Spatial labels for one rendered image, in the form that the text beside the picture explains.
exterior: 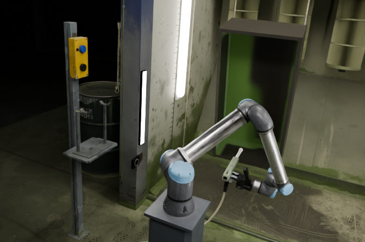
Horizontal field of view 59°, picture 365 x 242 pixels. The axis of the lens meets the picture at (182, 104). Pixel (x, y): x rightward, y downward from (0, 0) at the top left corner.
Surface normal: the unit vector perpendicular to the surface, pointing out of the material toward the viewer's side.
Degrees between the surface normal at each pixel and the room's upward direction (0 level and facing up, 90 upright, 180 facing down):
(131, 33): 90
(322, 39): 90
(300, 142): 57
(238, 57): 102
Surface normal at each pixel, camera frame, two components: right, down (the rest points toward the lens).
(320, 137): -0.31, -0.29
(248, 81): -0.40, 0.45
